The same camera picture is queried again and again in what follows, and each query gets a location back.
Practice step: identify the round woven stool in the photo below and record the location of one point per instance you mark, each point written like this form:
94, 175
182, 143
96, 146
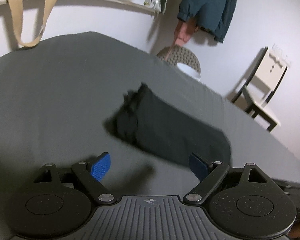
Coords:
182, 58

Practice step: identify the white black chair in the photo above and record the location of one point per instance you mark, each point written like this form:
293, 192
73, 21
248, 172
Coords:
261, 85

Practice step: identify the black garment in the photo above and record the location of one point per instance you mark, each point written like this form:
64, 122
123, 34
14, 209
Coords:
152, 125

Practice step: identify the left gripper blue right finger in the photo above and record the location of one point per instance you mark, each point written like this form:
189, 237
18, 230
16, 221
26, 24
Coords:
210, 176

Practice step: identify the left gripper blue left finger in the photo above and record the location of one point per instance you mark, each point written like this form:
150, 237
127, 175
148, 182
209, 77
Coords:
88, 176

